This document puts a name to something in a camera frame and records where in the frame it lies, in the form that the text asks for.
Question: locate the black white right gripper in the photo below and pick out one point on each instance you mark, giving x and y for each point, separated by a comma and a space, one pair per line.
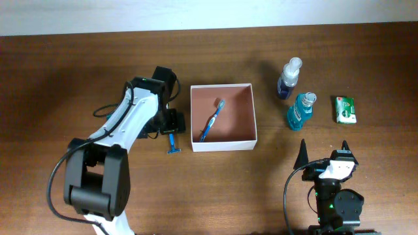
313, 170

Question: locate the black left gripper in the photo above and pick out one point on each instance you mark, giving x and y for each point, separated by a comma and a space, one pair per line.
177, 123

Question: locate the blue disposable razor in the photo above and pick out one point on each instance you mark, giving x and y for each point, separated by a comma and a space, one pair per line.
173, 148

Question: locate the blue Listerine mouthwash bottle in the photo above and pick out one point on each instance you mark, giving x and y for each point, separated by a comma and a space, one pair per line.
301, 111

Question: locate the blue toothbrush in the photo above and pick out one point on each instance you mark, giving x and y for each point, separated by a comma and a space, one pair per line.
212, 120

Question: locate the clear pump bottle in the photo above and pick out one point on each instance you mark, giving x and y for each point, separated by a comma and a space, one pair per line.
289, 78

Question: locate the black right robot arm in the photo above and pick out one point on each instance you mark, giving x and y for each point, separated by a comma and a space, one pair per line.
338, 210

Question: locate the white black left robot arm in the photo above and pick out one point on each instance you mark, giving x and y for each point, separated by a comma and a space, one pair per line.
97, 178

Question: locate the green Dettol soap bar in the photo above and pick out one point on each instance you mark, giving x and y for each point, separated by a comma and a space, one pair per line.
345, 110

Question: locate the white box, pink interior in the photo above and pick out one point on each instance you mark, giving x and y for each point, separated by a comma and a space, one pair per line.
235, 127

